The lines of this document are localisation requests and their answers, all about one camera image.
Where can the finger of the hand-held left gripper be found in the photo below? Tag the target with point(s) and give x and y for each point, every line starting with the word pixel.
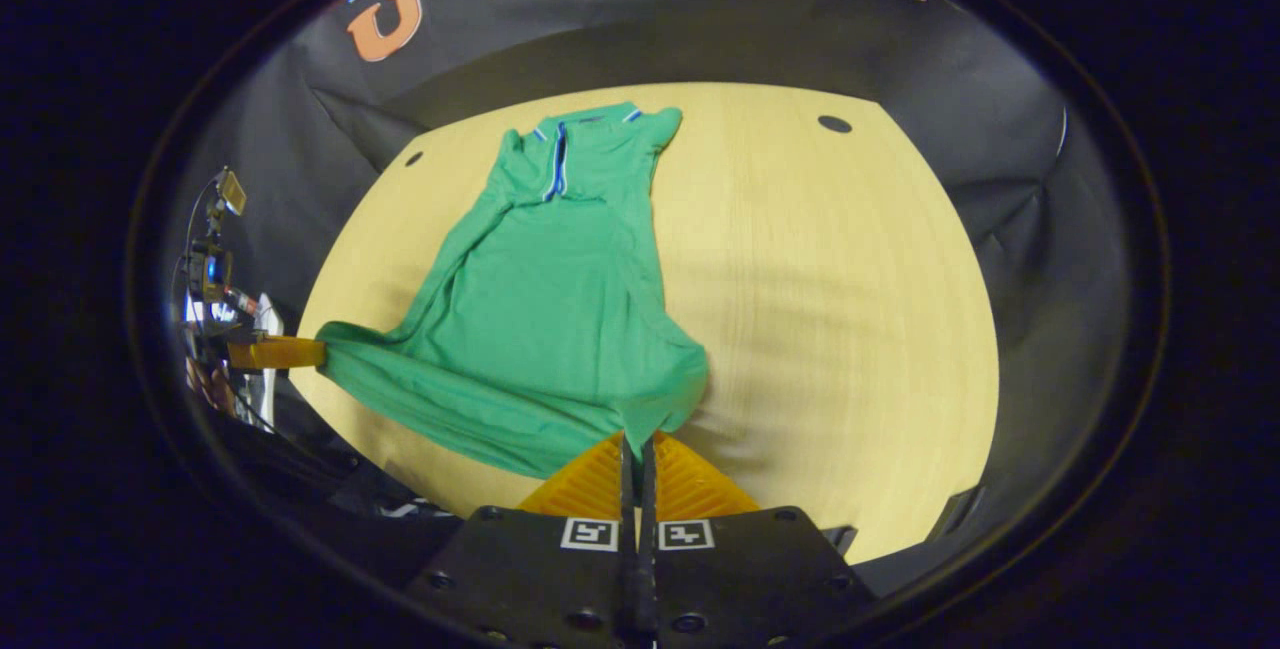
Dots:
pixel 275 352

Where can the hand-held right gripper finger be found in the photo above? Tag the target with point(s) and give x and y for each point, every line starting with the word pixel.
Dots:
pixel 650 569
pixel 626 549

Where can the green T-shirt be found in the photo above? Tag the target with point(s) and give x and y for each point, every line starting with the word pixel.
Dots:
pixel 540 309

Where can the black backdrop cloth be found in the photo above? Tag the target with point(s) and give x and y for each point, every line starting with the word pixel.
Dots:
pixel 700 39

